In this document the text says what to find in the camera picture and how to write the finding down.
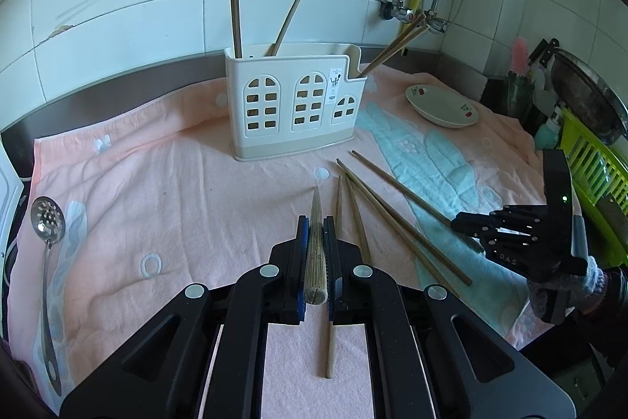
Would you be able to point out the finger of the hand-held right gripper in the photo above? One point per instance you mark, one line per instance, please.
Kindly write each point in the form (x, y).
(510, 240)
(471, 222)

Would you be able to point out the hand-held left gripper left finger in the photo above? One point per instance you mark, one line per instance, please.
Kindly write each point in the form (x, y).
(301, 271)

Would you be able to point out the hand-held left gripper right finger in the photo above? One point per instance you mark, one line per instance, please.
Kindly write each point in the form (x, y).
(331, 271)

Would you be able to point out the white plastic utensil holder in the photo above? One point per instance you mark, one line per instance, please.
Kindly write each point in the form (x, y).
(286, 114)

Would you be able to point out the person's right forearm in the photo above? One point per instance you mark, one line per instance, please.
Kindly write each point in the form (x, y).
(613, 325)

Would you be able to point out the person's right hand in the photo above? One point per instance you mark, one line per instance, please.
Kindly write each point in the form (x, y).
(591, 289)

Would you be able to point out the green plastic basket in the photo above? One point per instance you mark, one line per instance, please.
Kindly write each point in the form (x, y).
(593, 163)

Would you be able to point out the teal bottle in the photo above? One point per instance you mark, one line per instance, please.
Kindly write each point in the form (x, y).
(545, 133)

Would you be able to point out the white fruit-print dish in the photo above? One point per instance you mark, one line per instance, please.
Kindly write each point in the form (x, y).
(436, 107)

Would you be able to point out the dark brush holder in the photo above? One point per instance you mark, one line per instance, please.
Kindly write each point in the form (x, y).
(520, 97)

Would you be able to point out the metal wok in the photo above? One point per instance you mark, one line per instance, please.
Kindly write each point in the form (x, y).
(584, 95)

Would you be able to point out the pink brush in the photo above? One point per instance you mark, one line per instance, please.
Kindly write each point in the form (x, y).
(519, 53)

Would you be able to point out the pink towel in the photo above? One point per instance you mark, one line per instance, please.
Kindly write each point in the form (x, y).
(147, 183)

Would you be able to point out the metal water valve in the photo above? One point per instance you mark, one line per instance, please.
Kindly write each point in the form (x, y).
(397, 12)
(434, 22)

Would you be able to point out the metal slotted spoon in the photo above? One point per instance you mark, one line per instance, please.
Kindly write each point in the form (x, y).
(48, 281)

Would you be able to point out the white cutting board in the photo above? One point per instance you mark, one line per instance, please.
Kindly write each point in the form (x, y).
(7, 193)

